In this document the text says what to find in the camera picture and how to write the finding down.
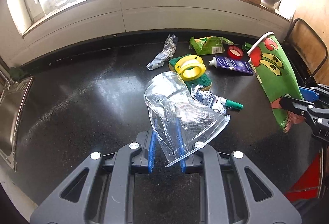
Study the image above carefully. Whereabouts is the clear plastic cup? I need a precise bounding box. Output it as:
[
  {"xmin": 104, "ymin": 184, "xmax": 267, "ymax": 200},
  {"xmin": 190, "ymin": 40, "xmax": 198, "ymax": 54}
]
[{"xmin": 144, "ymin": 71, "xmax": 230, "ymax": 167}]

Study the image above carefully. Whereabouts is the green cartoon paper cup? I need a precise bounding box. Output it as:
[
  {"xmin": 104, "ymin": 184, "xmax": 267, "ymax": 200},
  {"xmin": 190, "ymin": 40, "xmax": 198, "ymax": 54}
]
[{"xmin": 248, "ymin": 32, "xmax": 304, "ymax": 132}]

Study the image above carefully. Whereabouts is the green torn carton box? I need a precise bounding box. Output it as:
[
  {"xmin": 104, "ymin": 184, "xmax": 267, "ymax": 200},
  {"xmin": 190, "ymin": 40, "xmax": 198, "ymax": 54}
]
[{"xmin": 190, "ymin": 36, "xmax": 234, "ymax": 55}]

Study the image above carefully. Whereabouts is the red trash bin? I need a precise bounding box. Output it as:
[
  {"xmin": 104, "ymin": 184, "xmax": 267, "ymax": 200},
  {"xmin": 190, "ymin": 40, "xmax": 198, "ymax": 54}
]
[{"xmin": 285, "ymin": 149, "xmax": 324, "ymax": 202}]

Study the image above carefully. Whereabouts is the steel kitchen sink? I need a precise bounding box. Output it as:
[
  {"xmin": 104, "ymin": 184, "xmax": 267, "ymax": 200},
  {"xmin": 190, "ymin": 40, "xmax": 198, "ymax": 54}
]
[{"xmin": 1, "ymin": 77, "xmax": 34, "ymax": 171}]

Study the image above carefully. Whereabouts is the crumpled foil wrapper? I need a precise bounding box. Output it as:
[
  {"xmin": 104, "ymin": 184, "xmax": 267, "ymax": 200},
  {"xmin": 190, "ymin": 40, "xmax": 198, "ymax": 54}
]
[{"xmin": 191, "ymin": 84, "xmax": 226, "ymax": 116}]

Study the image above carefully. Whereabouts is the green marker pen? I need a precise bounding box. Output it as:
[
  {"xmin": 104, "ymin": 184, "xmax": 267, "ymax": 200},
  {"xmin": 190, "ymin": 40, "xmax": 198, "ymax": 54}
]
[{"xmin": 221, "ymin": 98, "xmax": 243, "ymax": 110}]

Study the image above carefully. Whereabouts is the purple squeezed tube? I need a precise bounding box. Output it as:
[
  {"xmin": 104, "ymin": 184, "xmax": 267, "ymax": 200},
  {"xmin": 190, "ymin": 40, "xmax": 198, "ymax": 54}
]
[{"xmin": 209, "ymin": 55, "xmax": 254, "ymax": 75}]

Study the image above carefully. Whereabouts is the green yellow sponge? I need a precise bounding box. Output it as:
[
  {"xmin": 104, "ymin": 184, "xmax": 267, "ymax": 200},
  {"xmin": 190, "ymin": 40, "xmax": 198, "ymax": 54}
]
[{"xmin": 168, "ymin": 54, "xmax": 212, "ymax": 91}]

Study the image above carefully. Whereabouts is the small green scrap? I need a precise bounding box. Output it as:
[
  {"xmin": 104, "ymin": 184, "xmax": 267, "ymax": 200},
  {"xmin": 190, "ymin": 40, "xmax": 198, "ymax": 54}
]
[{"xmin": 242, "ymin": 42, "xmax": 253, "ymax": 51}]

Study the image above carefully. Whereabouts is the yellow tape spool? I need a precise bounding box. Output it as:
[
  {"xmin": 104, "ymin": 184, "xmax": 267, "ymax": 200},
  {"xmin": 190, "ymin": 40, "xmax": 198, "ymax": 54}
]
[{"xmin": 175, "ymin": 55, "xmax": 206, "ymax": 81}]

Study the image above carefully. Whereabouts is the red round lid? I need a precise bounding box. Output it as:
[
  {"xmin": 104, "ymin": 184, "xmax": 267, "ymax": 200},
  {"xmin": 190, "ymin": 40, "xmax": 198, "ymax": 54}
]
[{"xmin": 227, "ymin": 46, "xmax": 244, "ymax": 60}]

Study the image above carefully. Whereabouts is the crumpled grey blue wrapper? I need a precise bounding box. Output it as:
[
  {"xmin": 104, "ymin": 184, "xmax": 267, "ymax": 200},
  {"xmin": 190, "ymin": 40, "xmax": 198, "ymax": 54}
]
[{"xmin": 147, "ymin": 34, "xmax": 178, "ymax": 70}]

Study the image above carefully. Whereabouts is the dark green scouring pad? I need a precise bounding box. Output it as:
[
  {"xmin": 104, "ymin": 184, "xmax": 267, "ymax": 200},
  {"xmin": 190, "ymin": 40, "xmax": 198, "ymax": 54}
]
[{"xmin": 9, "ymin": 67, "xmax": 27, "ymax": 82}]

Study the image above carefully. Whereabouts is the wooden board with black frame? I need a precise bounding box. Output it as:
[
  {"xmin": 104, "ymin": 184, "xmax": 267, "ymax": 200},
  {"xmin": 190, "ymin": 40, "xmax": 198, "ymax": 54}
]
[{"xmin": 282, "ymin": 18, "xmax": 328, "ymax": 86}]

